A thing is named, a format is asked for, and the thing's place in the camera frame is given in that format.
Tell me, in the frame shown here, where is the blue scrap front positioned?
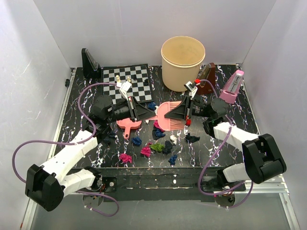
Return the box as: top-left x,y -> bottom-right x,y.
168,154 -> 177,166

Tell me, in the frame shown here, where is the magenta scrap upper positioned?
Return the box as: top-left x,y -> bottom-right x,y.
154,120 -> 164,132

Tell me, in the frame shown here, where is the dark scrap by left arm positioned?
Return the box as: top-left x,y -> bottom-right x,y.
103,132 -> 117,146

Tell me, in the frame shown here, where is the magenta scrap front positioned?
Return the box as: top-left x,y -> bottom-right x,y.
119,153 -> 132,163

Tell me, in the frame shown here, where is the brown metronome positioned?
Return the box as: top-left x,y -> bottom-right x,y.
197,63 -> 216,95

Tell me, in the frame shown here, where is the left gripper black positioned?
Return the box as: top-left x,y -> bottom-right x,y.
106,96 -> 156,124

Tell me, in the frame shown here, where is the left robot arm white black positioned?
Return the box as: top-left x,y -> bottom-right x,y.
25,95 -> 155,211

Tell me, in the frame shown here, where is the dark navy scrap right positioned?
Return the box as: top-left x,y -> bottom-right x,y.
185,133 -> 200,143

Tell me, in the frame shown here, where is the pink hand brush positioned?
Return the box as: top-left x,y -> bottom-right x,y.
141,101 -> 188,132

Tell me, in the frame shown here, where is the pink metronome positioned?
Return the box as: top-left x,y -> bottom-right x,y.
219,70 -> 244,104

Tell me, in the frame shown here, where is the pink dustpan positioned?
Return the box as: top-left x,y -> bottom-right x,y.
117,118 -> 142,139

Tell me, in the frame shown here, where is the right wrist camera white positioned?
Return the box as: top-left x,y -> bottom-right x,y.
184,79 -> 201,98

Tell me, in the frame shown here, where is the beige plastic bucket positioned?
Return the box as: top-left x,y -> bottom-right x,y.
161,36 -> 206,92

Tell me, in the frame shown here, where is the black grey chessboard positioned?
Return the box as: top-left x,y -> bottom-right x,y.
102,64 -> 152,101

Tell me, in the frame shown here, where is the green paper scrap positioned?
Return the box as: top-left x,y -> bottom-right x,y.
150,143 -> 165,152

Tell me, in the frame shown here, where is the small white scrap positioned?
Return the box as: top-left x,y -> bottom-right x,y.
170,135 -> 177,145

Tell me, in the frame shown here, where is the navy scrap under magenta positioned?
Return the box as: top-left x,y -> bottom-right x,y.
152,128 -> 165,140

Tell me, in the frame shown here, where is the navy scrap left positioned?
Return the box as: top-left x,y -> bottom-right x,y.
131,137 -> 142,146

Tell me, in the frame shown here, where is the black scrap centre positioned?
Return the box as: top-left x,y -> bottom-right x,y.
162,140 -> 173,155

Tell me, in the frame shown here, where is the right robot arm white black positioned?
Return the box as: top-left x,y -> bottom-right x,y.
165,96 -> 287,191

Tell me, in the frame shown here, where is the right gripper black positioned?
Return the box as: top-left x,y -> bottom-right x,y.
164,95 -> 212,121

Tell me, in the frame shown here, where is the navy scrap near chessboard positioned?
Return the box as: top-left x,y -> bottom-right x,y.
147,102 -> 156,111

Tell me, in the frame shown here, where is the black metronome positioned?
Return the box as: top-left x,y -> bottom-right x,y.
81,48 -> 102,79

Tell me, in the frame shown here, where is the magenta scrap middle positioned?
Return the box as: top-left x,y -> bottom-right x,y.
141,147 -> 151,158

